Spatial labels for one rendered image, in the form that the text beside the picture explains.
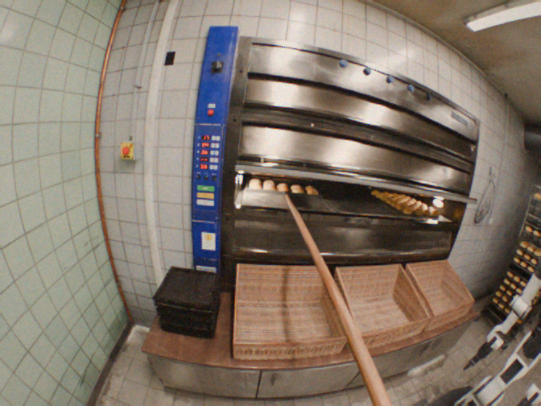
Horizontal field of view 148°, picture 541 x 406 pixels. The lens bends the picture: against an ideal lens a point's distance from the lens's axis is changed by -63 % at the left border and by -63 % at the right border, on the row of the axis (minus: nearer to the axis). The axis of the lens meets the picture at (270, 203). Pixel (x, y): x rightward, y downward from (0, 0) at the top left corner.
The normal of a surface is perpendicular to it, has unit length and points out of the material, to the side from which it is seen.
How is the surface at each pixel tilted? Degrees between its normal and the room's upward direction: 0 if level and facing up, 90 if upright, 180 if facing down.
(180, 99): 90
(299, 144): 71
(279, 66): 90
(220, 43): 90
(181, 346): 0
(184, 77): 90
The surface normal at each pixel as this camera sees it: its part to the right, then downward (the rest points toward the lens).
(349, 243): 0.10, -0.05
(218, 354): 0.11, -0.95
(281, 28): 0.07, 0.29
